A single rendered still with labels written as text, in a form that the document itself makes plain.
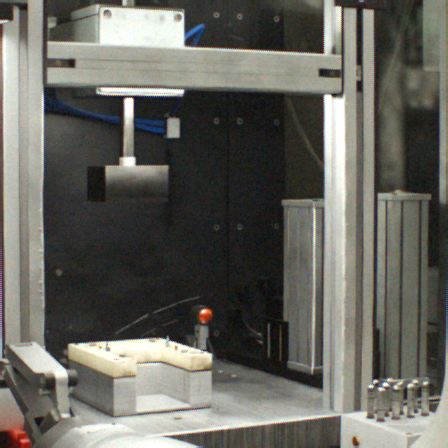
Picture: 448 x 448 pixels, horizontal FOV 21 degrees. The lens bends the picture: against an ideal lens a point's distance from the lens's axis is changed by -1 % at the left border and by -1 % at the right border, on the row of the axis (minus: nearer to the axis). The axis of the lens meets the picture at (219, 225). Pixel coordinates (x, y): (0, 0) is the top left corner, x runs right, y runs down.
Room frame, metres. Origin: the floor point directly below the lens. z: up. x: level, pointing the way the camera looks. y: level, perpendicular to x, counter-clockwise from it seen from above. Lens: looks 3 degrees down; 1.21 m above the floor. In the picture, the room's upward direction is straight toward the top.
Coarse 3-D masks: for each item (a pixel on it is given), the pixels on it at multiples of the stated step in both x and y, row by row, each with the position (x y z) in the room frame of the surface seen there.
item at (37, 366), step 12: (12, 348) 0.92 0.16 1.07; (24, 348) 0.92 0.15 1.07; (36, 348) 0.93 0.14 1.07; (12, 360) 0.92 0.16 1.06; (24, 360) 0.89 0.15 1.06; (36, 360) 0.90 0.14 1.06; (48, 360) 0.90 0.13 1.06; (24, 372) 0.89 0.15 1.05; (36, 372) 0.87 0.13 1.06; (48, 372) 0.85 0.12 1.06; (72, 372) 0.86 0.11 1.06; (36, 384) 0.87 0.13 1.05; (48, 384) 0.85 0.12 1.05; (72, 384) 0.86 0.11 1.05
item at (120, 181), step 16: (128, 96) 1.52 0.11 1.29; (128, 112) 1.52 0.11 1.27; (128, 128) 1.52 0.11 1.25; (128, 144) 1.52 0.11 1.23; (128, 160) 1.52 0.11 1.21; (96, 176) 1.51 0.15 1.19; (112, 176) 1.49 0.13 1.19; (128, 176) 1.50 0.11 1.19; (144, 176) 1.51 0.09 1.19; (160, 176) 1.52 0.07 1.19; (96, 192) 1.51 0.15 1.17; (112, 192) 1.49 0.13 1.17; (128, 192) 1.50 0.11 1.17; (144, 192) 1.51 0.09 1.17; (160, 192) 1.52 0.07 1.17
